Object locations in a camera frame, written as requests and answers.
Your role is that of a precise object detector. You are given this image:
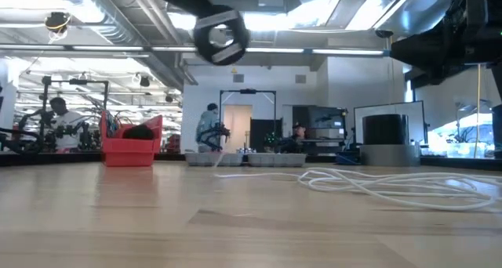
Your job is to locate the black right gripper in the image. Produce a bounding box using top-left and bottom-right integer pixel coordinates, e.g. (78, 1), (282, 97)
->
(391, 0), (502, 81)

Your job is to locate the black cord spool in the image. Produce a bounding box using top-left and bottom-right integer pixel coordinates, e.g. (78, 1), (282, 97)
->
(193, 9), (251, 67)

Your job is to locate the white cord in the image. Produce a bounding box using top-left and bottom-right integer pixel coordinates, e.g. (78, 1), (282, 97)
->
(213, 166), (502, 212)

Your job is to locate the black cylinder container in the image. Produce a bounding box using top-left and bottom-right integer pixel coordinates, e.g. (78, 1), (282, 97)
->
(362, 114), (410, 146)

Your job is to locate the long ceiling light bar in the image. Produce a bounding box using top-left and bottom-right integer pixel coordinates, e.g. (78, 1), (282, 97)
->
(0, 43), (392, 58)

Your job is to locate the grey round base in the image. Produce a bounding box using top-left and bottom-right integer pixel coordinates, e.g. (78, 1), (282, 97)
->
(359, 143), (421, 168)

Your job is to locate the standing person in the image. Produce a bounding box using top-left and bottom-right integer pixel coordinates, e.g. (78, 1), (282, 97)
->
(195, 102), (223, 154)

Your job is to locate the blue object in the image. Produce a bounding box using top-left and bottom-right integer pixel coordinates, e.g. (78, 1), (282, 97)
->
(336, 150), (360, 166)

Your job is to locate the black rounded object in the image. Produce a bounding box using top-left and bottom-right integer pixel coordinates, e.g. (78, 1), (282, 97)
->
(122, 124), (155, 140)

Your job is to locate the seated person with cap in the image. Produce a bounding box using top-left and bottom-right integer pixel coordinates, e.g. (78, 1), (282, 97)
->
(288, 122), (309, 154)

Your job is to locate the red plastic bin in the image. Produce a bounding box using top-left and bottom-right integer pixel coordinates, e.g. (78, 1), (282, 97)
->
(100, 110), (164, 168)

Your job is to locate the grey plastic tray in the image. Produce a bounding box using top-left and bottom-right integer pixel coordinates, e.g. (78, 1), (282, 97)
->
(184, 152), (245, 168)
(246, 152), (307, 168)

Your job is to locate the person at robot station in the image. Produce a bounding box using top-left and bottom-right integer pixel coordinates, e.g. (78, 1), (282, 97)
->
(49, 96), (85, 151)

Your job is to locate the black post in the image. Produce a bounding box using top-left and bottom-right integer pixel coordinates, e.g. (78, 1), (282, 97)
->
(491, 103), (502, 159)

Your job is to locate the black gantry frame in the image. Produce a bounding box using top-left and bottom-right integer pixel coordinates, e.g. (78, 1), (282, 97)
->
(218, 89), (278, 154)

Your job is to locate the black ceiling device yellow cable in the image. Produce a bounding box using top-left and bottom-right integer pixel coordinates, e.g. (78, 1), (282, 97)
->
(44, 11), (72, 36)

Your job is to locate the black robot station frame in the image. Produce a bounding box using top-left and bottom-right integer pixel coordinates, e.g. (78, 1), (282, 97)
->
(38, 74), (111, 151)

